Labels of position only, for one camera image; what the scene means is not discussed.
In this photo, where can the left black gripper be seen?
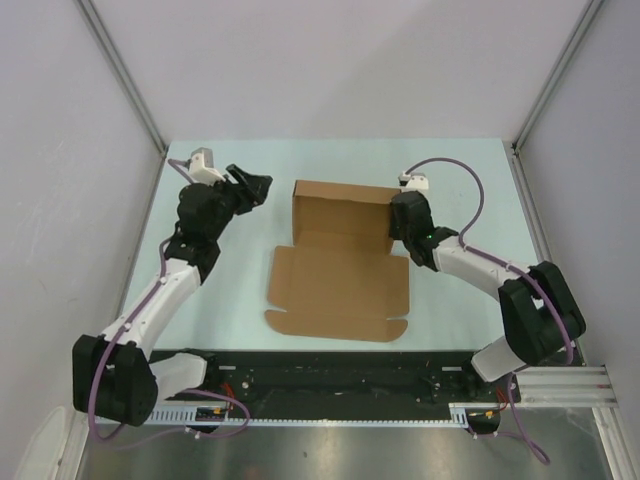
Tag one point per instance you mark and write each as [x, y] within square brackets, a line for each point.
[255, 188]

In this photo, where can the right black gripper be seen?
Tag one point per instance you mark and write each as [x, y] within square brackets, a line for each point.
[394, 234]

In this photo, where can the brown cardboard box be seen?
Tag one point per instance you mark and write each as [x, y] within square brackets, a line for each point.
[339, 278]

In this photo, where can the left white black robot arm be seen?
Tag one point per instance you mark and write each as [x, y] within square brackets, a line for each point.
[113, 375]

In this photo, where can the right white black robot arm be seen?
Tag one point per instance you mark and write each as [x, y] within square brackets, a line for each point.
[540, 315]

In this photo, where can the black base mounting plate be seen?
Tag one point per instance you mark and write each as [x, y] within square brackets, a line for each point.
[432, 376]

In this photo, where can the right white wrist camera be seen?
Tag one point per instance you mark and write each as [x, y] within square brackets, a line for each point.
[413, 182]

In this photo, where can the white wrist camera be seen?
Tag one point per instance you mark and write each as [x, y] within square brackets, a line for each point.
[413, 182]
[202, 165]

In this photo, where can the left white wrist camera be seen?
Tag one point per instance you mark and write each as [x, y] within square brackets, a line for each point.
[202, 165]

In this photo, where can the grey slotted cable duct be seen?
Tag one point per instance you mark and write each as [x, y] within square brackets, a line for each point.
[451, 415]

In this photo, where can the aluminium front rail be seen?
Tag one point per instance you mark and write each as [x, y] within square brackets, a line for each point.
[566, 387]

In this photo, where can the left aluminium frame post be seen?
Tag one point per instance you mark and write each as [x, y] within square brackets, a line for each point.
[116, 63]

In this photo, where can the aluminium frame post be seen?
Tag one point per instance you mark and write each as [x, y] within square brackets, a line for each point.
[116, 63]
[586, 19]

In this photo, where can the right aluminium frame post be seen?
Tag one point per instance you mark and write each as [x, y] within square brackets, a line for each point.
[586, 19]

